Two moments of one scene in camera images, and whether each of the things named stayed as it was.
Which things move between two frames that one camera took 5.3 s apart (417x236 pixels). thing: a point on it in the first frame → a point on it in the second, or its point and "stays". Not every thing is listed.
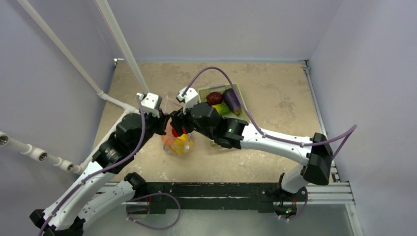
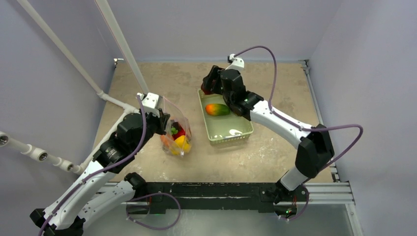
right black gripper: x=179 y=120 → x=211 y=80
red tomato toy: x=174 y=132 stays
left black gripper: x=161 y=121 stays
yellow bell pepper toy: x=182 y=145 stays
